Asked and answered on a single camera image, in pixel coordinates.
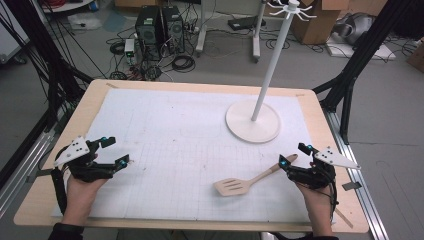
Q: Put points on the white hook stand rack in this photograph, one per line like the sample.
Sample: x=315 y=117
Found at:
x=253 y=125

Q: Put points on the flat black device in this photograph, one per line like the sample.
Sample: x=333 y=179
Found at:
x=245 y=22

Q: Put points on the white grid mat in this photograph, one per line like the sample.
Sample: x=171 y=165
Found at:
x=180 y=150

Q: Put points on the small cardboard box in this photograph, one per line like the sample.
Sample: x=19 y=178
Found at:
x=416 y=56

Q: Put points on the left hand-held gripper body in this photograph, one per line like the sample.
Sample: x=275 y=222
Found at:
x=76 y=150

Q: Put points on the small silver device box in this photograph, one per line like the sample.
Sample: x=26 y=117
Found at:
x=129 y=47

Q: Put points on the grey appliance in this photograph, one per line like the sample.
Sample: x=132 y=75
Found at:
x=355 y=28

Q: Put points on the wooden slotted spatula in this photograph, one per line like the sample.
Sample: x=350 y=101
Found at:
x=233 y=187

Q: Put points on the person's right hand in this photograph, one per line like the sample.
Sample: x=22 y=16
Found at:
x=316 y=200

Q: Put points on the large cardboard box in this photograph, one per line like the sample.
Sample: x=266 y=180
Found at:
x=316 y=23

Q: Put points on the white round table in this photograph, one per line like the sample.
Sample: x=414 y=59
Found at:
x=66 y=5

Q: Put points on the aluminium rail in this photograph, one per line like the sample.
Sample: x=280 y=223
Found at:
x=363 y=193
x=23 y=170

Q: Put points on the person's left hand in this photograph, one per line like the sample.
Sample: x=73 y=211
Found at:
x=81 y=193

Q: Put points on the black computer tower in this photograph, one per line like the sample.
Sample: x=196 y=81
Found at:
x=173 y=28
x=148 y=30

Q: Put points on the white foam board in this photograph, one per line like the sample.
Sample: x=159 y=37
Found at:
x=360 y=53

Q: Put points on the white stand leg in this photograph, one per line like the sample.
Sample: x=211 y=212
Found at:
x=257 y=36
x=201 y=30

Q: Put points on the black metal frame stand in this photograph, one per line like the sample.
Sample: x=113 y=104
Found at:
x=53 y=76
x=360 y=56

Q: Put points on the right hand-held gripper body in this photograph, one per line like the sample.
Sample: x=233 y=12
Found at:
x=333 y=158

